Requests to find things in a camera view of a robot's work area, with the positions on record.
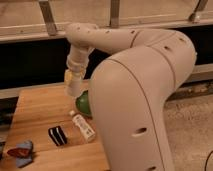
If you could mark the white plastic bottle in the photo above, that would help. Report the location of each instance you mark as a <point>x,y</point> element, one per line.
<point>86,130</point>

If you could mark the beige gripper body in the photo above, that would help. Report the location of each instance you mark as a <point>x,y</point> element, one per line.
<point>77,61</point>

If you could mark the blue and red cloth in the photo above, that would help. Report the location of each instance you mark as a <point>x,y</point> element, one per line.
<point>22,153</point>

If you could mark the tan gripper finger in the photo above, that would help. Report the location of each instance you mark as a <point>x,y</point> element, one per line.
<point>67,76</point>

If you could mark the green bowl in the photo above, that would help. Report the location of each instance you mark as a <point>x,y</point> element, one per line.
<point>82,104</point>

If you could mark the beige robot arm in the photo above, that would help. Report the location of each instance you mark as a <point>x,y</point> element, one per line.
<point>128,90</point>

